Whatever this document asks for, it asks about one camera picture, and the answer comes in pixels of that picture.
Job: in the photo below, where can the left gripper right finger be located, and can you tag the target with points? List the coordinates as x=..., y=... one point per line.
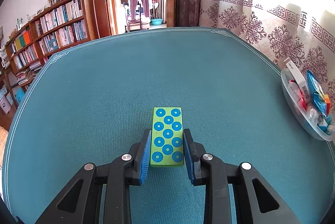
x=233, y=192

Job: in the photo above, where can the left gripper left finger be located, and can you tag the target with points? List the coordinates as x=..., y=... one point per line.
x=105, y=186

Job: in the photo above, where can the green dotted block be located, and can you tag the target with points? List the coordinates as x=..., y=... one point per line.
x=167, y=137

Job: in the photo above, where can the red snack packet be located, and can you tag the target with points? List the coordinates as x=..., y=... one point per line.
x=297, y=94

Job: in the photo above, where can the blue cracker packet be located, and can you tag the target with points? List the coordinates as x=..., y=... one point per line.
x=316, y=92

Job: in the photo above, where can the white medicine box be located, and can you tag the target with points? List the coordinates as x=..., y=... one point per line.
x=299, y=78

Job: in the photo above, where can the white blue plastic packet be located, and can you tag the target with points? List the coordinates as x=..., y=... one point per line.
x=312, y=114

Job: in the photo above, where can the teal knitted cloth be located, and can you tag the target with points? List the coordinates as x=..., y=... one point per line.
x=325, y=124

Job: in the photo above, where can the orange yellow toy brick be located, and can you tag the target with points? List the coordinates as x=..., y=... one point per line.
x=327, y=104

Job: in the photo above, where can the clear plastic bowl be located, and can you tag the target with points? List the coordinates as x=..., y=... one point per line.
x=300, y=113

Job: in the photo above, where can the small wooden side shelf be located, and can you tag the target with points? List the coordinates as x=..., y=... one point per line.
x=5, y=70

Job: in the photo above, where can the wooden bookshelf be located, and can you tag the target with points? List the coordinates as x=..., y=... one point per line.
x=65, y=24

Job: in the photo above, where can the blue plastic basin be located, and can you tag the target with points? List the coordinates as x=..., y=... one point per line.
x=156, y=21

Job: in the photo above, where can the patterned curtain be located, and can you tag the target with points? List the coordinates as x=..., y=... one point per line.
x=300, y=30

